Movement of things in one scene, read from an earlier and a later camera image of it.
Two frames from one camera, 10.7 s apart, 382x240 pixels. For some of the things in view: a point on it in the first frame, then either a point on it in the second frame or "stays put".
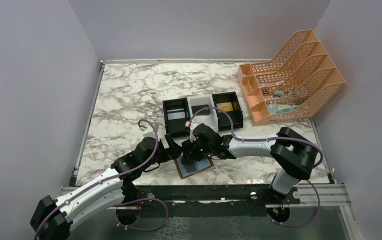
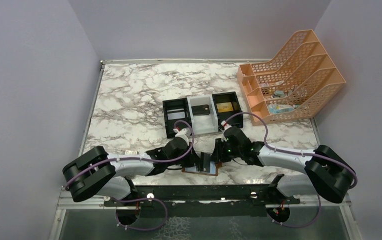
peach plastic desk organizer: [295, 85] stays put
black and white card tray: [222, 110] stays put
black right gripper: [188, 146] -> [218, 155]
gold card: [225, 106] stays put
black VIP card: [206, 111] stays put
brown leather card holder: [194, 167] -> [216, 173]
